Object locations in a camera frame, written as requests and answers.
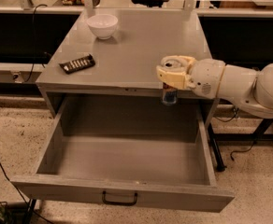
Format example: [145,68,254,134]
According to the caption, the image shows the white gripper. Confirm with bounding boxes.
[156,55,225,99]

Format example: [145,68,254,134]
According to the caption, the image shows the silver blue redbull can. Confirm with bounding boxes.
[160,59,184,106]

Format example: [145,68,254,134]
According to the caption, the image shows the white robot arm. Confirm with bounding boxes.
[156,56,273,119]

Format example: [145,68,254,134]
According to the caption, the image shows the grey open top drawer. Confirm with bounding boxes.
[11,94,234,212]

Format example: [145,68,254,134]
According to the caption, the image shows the grey cabinet body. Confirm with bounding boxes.
[36,8,211,123]

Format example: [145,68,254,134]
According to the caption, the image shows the white bowl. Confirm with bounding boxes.
[87,14,118,39]

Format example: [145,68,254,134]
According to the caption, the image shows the black calculator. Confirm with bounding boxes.
[59,54,95,74]

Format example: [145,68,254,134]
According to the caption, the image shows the black drawer handle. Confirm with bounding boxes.
[102,190,138,206]

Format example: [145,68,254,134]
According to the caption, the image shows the black floor cable left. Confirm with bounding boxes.
[0,137,55,224]

